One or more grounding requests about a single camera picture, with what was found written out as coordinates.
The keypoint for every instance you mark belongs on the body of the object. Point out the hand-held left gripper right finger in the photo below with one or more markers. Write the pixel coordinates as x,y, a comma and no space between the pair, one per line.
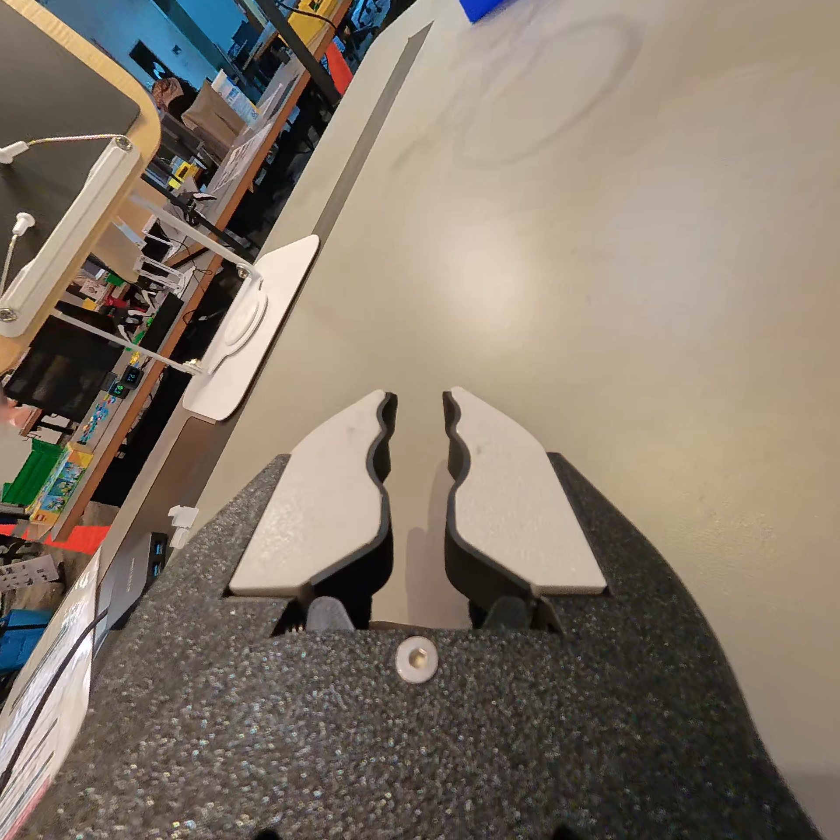
518,512

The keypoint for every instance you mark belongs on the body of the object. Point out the orange traffic cone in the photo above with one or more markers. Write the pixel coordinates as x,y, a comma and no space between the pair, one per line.
338,65

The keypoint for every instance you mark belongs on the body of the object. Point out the colourful toy brick box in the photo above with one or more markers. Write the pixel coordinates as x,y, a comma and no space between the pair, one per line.
62,482

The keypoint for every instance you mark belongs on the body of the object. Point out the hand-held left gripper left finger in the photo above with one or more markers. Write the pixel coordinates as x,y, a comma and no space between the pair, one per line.
321,505

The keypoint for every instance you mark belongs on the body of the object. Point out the small white clip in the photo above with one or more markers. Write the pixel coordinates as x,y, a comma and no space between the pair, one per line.
182,522

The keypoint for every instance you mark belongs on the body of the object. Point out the blue plastic bin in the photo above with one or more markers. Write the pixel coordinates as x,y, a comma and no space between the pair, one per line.
489,8

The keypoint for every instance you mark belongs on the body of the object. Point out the black flat device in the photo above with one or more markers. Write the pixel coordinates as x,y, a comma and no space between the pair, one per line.
59,367

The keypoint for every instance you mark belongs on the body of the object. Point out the green plastic bin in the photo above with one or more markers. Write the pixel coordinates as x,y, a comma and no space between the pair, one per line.
33,469

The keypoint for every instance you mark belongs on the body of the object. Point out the background desk with toys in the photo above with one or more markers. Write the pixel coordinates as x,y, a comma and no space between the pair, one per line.
98,459

